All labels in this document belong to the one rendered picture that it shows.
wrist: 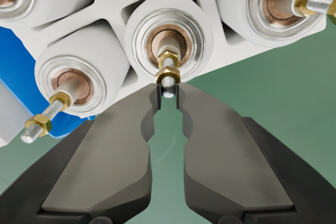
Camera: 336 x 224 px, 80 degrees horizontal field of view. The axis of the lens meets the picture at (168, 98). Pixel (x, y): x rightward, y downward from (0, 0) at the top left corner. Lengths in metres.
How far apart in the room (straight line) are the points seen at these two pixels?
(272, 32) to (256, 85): 0.34
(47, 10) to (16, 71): 0.28
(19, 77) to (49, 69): 0.26
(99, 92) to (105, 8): 0.11
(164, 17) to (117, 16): 0.10
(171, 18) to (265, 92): 0.41
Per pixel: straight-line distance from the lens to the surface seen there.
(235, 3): 0.22
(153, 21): 0.21
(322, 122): 0.72
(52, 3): 0.24
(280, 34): 0.24
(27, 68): 0.53
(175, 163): 0.69
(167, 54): 0.17
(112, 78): 0.24
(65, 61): 0.24
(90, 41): 0.26
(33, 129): 0.19
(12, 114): 0.51
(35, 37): 0.34
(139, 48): 0.22
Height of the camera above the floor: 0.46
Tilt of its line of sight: 60 degrees down
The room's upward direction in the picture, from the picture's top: 179 degrees counter-clockwise
